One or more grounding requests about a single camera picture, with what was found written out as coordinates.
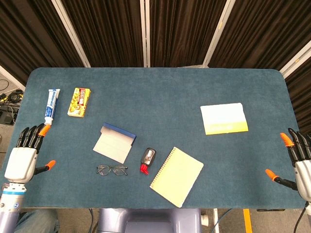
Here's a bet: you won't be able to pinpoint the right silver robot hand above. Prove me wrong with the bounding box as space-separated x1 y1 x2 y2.
265 127 311 202

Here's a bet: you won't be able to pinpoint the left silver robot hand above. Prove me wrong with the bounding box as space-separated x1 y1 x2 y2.
4 123 56 183

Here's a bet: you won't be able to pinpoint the metal frame eyeglasses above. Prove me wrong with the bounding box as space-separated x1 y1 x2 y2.
96 164 129 176

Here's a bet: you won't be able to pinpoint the blue glasses case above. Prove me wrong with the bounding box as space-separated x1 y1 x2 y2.
92 122 137 164

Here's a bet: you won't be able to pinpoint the blue white toothpaste tube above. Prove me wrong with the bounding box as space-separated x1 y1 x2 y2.
44 88 61 126

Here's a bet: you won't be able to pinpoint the yellow strut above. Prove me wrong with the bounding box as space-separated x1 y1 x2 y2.
243 209 252 233

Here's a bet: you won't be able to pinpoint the yellow snack box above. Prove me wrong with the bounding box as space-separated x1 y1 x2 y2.
67 87 92 118

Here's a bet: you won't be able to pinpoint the white and yellow notebook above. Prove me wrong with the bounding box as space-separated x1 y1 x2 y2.
200 102 249 135

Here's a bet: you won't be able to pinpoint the white table leg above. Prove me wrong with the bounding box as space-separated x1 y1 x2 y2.
212 208 220 233

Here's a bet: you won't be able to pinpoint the tan spiral notebook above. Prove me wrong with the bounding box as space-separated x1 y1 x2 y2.
149 146 204 208

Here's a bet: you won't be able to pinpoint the black ink bottle red cap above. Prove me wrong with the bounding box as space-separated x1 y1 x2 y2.
139 147 157 175

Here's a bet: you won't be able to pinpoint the grey-purple robot torso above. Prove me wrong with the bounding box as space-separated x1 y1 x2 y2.
98 208 202 233

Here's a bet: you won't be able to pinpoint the blue table cloth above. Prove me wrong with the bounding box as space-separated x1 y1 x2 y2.
12 67 307 210

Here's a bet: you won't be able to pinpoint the dark pleated curtain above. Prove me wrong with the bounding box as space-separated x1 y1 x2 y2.
0 0 311 133

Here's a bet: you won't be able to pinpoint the black yellow cable bundle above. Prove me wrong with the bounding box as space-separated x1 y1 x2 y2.
0 88 24 102

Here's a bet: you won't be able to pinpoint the white frame post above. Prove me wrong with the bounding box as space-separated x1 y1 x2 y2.
52 0 91 68
279 41 311 78
202 0 235 68
140 0 151 68

